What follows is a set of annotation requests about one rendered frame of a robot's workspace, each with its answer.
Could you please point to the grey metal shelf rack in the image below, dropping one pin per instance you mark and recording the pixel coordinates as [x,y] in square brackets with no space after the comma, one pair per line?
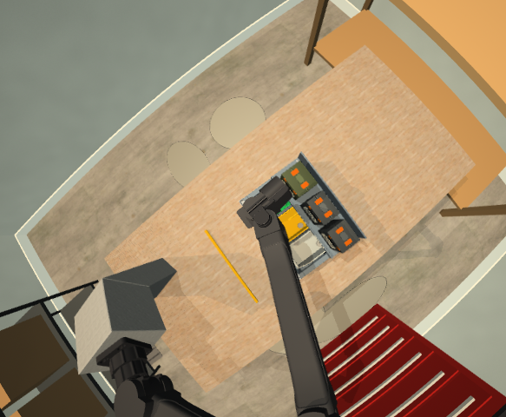
[329,253]

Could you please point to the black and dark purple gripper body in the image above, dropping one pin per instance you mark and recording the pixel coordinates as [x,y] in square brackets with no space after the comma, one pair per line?
[243,218]

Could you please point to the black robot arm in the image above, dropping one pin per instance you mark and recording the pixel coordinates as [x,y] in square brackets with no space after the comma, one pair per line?
[141,395]

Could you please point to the dark green case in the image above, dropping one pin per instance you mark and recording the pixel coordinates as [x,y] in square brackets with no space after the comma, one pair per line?
[298,179]

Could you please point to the yellow open bin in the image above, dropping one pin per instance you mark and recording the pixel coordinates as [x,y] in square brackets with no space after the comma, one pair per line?
[290,220]

